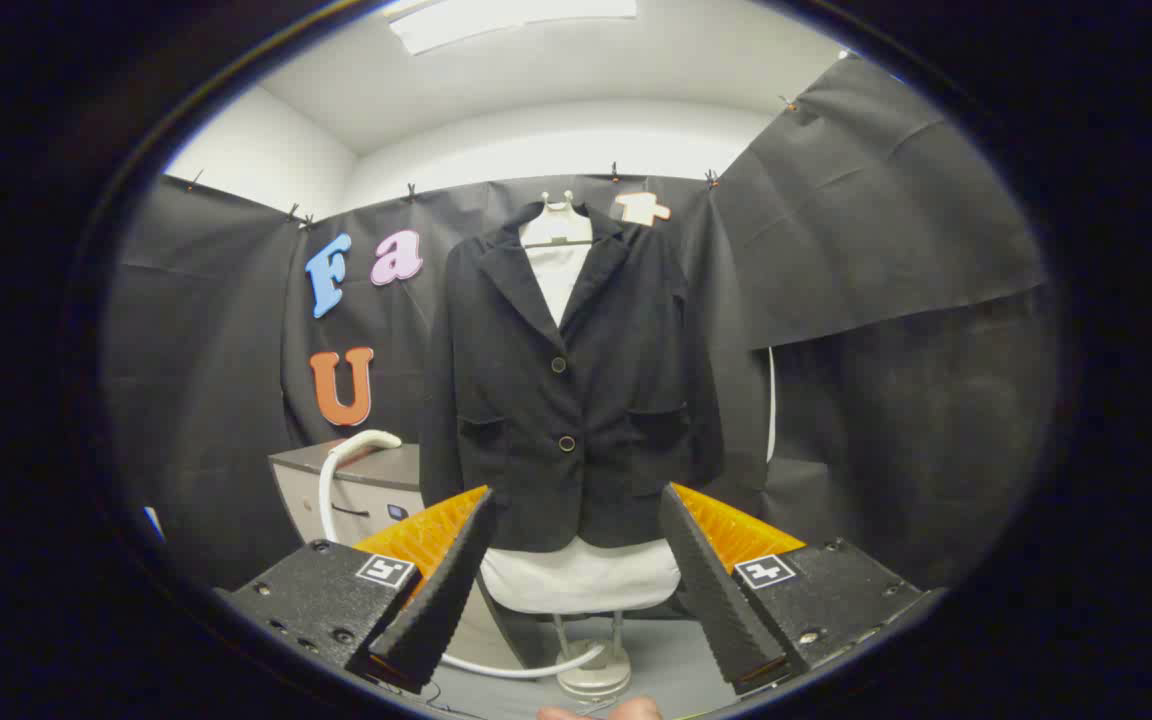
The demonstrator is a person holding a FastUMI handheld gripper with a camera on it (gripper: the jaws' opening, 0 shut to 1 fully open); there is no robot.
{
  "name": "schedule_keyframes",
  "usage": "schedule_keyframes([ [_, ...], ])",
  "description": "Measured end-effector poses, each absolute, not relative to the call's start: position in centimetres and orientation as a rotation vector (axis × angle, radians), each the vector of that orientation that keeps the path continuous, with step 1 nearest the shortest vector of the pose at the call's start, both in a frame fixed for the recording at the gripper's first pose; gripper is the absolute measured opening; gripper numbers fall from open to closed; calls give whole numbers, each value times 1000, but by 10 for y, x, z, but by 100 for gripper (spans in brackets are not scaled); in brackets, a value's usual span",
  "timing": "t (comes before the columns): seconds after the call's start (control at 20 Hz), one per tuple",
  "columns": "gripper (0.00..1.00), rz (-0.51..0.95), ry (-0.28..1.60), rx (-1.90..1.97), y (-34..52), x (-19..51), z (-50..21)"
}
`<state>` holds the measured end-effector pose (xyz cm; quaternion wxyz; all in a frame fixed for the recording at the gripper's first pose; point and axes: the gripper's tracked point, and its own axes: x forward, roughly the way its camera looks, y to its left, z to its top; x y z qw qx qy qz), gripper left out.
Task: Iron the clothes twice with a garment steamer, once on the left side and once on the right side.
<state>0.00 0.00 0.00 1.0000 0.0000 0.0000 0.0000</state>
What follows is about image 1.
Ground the pale steamer hose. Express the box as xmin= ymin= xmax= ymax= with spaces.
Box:
xmin=441 ymin=643 xmax=605 ymax=682

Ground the white garment steamer head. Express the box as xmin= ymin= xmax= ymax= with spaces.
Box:
xmin=318 ymin=429 xmax=404 ymax=546

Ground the grey white cabinet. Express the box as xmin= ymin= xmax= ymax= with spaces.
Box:
xmin=268 ymin=443 xmax=427 ymax=549

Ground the ceiling light panel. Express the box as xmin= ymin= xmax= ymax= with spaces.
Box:
xmin=384 ymin=0 xmax=639 ymax=56

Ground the white cable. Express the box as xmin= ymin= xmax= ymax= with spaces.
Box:
xmin=763 ymin=345 xmax=778 ymax=464

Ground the black suit jacket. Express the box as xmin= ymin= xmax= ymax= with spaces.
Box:
xmin=419 ymin=200 xmax=727 ymax=554

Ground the row of black cloth clips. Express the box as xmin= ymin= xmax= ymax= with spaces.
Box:
xmin=186 ymin=95 xmax=797 ymax=229

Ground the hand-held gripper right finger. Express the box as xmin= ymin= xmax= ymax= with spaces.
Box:
xmin=658 ymin=482 xmax=947 ymax=697

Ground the white mannequin stand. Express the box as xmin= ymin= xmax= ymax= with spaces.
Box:
xmin=551 ymin=610 xmax=634 ymax=701

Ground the white mannequin torso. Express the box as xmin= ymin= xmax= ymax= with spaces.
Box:
xmin=481 ymin=190 xmax=682 ymax=616

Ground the black backdrop cloth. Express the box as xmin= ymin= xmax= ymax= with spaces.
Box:
xmin=101 ymin=55 xmax=1062 ymax=601

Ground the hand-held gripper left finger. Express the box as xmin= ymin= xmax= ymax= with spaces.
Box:
xmin=216 ymin=485 xmax=497 ymax=696

